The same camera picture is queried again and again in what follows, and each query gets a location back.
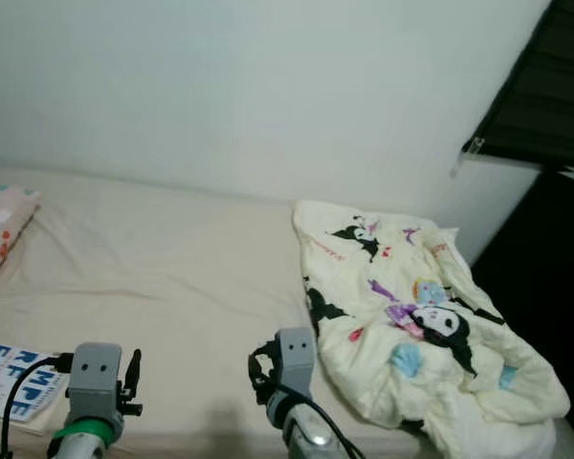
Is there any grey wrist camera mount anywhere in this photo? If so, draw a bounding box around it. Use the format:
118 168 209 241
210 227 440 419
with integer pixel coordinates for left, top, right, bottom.
72 342 125 424
275 327 317 400

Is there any cream cartoon print quilt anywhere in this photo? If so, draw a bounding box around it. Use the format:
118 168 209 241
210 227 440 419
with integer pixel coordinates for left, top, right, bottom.
292 199 570 459

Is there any black window blind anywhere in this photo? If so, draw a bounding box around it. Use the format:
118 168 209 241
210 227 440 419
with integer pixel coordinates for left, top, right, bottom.
462 0 574 178

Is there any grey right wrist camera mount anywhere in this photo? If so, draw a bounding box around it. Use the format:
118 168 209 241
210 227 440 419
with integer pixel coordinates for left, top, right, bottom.
275 327 317 400

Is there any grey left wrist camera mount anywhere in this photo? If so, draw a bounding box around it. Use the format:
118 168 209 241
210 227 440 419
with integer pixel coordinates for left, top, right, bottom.
72 342 125 424

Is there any white book blue lettering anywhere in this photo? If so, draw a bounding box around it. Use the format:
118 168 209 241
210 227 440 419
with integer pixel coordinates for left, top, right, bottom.
0 342 71 424

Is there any pink patterned pillow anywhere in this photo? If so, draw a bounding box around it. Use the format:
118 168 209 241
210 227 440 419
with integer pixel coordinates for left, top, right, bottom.
0 185 44 297

